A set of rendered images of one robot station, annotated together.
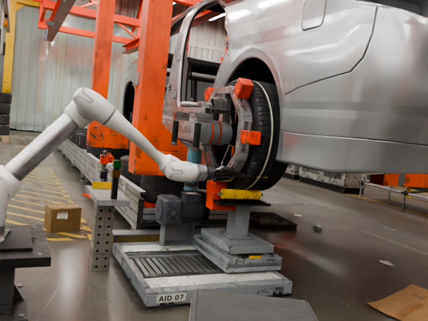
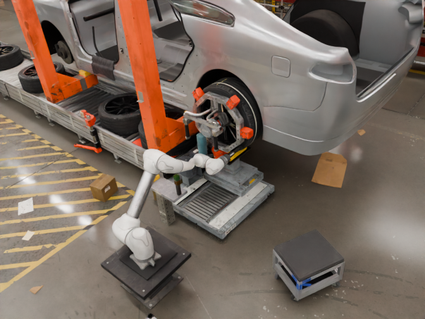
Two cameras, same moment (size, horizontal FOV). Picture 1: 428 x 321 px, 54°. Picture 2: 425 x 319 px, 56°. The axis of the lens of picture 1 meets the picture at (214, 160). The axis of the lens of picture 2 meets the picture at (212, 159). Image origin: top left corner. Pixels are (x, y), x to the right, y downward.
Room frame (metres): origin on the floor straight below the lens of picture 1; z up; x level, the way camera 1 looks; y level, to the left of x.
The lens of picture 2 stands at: (-0.39, 1.11, 2.68)
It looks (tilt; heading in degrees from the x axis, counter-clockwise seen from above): 36 degrees down; 340
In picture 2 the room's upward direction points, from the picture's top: 5 degrees counter-clockwise
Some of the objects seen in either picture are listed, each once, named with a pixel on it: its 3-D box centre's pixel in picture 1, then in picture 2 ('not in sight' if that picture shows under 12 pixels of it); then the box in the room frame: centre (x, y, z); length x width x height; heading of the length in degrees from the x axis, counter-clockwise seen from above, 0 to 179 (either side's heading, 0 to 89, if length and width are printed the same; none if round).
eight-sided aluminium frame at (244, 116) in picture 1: (222, 133); (218, 122); (2.48, -0.03, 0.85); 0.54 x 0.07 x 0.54; 26
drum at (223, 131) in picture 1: (211, 132); (212, 126); (2.45, 0.03, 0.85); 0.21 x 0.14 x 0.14; 116
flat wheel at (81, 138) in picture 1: (95, 141); (1, 57); (7.10, 2.02, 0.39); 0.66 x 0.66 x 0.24
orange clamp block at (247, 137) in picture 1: (249, 137); (246, 133); (2.20, -0.18, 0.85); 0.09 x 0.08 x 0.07; 26
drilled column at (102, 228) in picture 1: (101, 232); (165, 204); (2.38, 0.60, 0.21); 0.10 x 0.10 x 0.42; 26
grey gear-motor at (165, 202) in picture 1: (187, 218); (197, 165); (2.74, 0.13, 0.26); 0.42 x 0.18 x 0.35; 116
